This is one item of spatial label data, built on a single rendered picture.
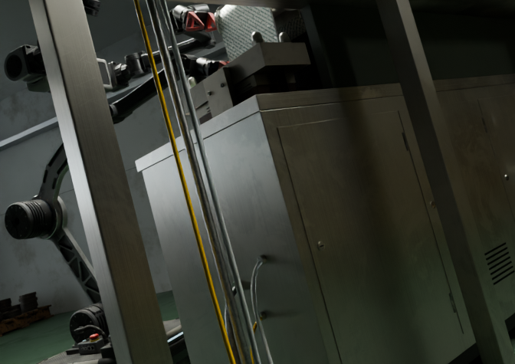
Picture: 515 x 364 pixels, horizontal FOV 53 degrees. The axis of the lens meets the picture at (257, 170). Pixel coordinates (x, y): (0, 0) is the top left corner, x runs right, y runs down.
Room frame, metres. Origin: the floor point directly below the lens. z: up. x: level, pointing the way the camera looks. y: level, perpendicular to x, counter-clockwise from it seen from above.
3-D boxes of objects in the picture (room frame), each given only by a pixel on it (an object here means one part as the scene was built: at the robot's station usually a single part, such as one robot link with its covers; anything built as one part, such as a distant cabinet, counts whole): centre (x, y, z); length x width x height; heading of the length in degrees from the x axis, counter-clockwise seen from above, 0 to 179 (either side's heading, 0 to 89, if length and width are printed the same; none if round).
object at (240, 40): (1.54, -0.08, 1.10); 0.23 x 0.01 x 0.18; 40
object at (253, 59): (1.43, -0.02, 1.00); 0.40 x 0.16 x 0.06; 40
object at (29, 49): (2.02, 0.72, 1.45); 0.09 x 0.08 x 0.12; 154
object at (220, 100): (1.36, 0.04, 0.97); 0.10 x 0.03 x 0.11; 40
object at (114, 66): (2.46, 0.50, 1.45); 0.09 x 0.08 x 0.12; 154
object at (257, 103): (2.25, -0.80, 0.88); 2.52 x 0.66 x 0.04; 130
